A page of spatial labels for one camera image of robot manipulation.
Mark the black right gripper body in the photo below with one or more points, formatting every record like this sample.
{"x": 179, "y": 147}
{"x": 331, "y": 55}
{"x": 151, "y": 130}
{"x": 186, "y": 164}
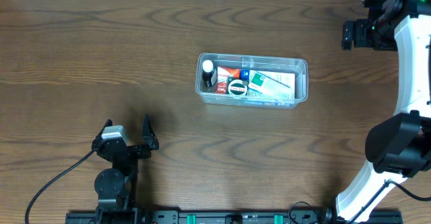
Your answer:
{"x": 347, "y": 35}

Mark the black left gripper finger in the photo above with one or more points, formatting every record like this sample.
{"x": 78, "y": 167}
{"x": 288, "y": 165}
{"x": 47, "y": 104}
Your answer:
{"x": 107, "y": 124}
{"x": 147, "y": 133}

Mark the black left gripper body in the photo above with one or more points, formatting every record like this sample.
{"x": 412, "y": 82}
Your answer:
{"x": 133, "y": 149}

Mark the dark syrup bottle white cap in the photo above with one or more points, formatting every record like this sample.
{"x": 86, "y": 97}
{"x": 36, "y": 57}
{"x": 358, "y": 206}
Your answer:
{"x": 209, "y": 73}

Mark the red Panadol box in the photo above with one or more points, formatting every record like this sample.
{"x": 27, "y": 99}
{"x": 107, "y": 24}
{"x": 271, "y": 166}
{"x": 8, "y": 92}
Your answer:
{"x": 224, "y": 73}

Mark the green Zam-Buk box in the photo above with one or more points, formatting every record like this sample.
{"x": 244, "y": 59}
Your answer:
{"x": 237, "y": 87}

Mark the blue fever patch box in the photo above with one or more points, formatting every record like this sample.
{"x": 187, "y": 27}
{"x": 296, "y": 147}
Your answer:
{"x": 286, "y": 82}

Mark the clear plastic container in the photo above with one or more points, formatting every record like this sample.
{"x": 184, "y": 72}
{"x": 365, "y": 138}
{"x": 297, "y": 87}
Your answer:
{"x": 273, "y": 82}

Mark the white green medicine box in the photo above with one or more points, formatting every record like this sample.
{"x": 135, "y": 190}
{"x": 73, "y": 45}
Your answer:
{"x": 269, "y": 82}

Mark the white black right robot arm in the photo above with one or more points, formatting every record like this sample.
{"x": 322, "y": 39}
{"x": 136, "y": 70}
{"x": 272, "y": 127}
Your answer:
{"x": 398, "y": 148}

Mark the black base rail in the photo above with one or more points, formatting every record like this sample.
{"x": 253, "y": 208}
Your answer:
{"x": 175, "y": 217}

